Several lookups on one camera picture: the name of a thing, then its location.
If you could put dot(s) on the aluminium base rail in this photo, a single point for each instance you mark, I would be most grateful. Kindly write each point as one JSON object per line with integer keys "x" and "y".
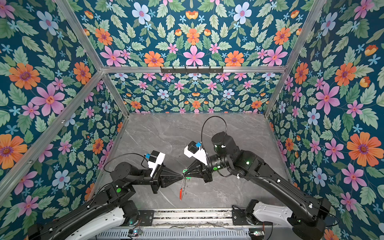
{"x": 195, "y": 217}

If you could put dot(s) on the black hook rail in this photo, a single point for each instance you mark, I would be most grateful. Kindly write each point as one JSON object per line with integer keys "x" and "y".
{"x": 191, "y": 70}

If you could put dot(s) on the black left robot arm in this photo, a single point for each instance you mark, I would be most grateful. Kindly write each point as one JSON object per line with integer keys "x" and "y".
{"x": 110, "y": 207}

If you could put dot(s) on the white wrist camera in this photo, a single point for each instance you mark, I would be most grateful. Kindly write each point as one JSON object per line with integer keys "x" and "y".
{"x": 196, "y": 151}
{"x": 154, "y": 160}

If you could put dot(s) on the white ventilation grille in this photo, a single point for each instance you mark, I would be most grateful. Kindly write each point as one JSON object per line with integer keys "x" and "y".
{"x": 174, "y": 234}

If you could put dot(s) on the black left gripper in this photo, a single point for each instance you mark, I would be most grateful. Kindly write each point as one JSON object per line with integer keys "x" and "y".
{"x": 156, "y": 180}

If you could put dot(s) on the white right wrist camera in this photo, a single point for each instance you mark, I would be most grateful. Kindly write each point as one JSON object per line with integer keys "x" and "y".
{"x": 196, "y": 151}

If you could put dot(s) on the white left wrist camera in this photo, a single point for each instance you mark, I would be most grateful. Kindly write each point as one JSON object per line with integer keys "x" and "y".
{"x": 154, "y": 160}

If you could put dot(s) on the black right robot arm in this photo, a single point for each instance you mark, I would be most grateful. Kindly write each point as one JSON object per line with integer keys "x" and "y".
{"x": 305, "y": 215}

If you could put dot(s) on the silver keyring with keys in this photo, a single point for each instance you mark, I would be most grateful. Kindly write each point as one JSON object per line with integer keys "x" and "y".
{"x": 184, "y": 185}

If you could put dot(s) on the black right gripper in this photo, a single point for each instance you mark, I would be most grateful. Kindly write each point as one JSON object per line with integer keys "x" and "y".
{"x": 206, "y": 174}

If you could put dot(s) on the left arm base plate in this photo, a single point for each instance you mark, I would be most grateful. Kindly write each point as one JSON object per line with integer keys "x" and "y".
{"x": 145, "y": 218}

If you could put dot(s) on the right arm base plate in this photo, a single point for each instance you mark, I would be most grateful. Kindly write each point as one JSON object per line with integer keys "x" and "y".
{"x": 240, "y": 218}

